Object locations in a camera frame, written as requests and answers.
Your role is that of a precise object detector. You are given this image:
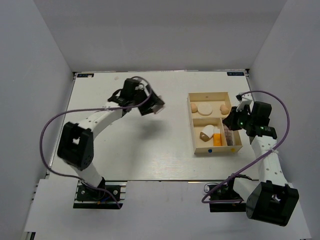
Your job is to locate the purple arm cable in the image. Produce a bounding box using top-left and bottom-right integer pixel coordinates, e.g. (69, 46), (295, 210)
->
(201, 90), (291, 205)
(40, 76), (154, 210)

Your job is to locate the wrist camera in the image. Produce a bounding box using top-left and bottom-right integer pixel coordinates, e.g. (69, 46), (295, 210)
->
(236, 93), (253, 112)
(135, 83), (145, 91)

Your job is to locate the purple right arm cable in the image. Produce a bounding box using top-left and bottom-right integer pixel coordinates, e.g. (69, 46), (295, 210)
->
(201, 90), (291, 205)

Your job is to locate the dark XDOF label right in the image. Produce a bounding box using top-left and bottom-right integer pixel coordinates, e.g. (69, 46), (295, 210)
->
(226, 71), (245, 77)

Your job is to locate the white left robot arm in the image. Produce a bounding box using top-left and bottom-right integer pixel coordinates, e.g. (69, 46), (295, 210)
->
(57, 76), (165, 200)

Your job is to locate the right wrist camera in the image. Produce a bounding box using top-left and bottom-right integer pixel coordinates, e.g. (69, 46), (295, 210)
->
(236, 93), (253, 112)

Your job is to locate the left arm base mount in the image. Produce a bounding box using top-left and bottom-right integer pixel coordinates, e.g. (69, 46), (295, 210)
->
(73, 181), (127, 210)

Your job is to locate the small pink compact palette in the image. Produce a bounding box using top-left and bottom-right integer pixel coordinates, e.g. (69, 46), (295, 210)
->
(152, 104), (165, 114)

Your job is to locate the dark xdof label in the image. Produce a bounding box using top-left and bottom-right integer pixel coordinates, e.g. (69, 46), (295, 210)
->
(76, 73), (95, 78)
(226, 71), (245, 77)

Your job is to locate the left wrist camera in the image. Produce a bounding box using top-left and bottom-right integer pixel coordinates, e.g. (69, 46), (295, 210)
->
(135, 83), (145, 91)

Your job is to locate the brown ten-pan eyeshadow palette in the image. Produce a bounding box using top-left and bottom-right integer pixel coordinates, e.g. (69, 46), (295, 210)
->
(223, 125), (235, 146)

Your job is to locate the beige makeup sponge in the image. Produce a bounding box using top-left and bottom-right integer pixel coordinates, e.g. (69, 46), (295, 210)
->
(190, 103), (198, 113)
(219, 104), (230, 115)

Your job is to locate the round white powder puff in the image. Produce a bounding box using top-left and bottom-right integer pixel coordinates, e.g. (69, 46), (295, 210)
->
(197, 102), (213, 116)

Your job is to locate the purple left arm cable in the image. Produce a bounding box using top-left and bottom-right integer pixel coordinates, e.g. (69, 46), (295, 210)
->
(40, 76), (154, 210)

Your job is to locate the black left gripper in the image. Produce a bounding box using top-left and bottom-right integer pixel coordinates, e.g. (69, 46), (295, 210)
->
(131, 84), (165, 116)

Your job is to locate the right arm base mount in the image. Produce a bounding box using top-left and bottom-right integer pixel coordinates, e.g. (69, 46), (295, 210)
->
(204, 174), (257, 213)

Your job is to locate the dark XDOF label left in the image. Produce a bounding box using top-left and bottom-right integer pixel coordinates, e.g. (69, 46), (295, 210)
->
(76, 73), (95, 78)

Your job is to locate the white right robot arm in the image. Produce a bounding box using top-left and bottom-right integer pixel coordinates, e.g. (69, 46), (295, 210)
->
(222, 99), (299, 227)

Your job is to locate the cream plastic organizer box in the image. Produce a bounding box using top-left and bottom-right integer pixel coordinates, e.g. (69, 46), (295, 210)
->
(187, 92), (243, 155)

